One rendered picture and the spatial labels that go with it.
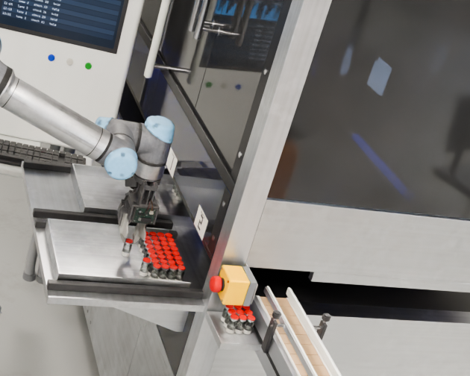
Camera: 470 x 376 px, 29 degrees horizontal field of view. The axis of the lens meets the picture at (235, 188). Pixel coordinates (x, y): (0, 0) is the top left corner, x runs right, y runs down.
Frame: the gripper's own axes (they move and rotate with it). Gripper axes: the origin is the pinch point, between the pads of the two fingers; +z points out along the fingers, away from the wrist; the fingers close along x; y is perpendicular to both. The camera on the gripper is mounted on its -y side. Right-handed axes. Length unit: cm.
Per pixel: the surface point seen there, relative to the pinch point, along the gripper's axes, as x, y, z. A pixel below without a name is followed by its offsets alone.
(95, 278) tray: -11.2, 16.7, 2.7
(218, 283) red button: 14.8, 30.0, -7.4
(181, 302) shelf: 11.1, 20.6, 5.5
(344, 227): 47, 23, -22
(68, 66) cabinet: -10, -77, -16
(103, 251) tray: -5.9, -0.1, 5.2
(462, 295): 107, 5, 8
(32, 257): -7, -87, 64
